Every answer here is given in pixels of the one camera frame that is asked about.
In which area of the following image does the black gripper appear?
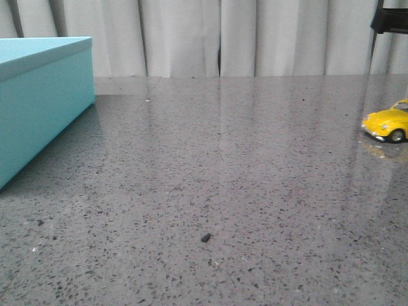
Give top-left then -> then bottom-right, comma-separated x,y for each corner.
370,7 -> 408,34

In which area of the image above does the yellow toy beetle car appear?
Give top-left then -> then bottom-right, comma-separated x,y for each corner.
361,99 -> 407,143

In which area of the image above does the light blue storage box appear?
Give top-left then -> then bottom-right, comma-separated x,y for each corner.
1,36 -> 95,186

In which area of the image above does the white pleated curtain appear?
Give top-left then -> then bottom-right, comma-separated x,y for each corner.
1,1 -> 407,77

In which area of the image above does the small black debris piece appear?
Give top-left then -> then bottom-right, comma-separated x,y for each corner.
200,233 -> 212,242

